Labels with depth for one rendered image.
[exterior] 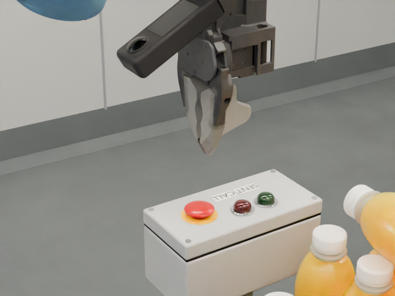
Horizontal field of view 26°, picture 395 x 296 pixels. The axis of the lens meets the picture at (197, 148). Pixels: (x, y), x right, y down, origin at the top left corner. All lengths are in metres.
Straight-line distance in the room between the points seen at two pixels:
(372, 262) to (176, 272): 0.23
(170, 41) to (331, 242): 0.29
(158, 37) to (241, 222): 0.25
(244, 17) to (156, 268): 0.33
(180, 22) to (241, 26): 0.08
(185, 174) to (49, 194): 0.55
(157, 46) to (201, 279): 0.29
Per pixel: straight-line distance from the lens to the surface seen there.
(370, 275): 0.92
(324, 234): 0.98
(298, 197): 1.07
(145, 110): 3.82
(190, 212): 1.01
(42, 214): 3.25
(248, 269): 1.04
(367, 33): 4.49
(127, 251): 2.99
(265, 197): 1.04
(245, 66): 0.94
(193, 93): 0.96
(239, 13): 0.93
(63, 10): 0.84
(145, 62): 0.88
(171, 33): 0.89
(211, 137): 0.95
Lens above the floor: 1.62
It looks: 26 degrees down
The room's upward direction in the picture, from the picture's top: straight up
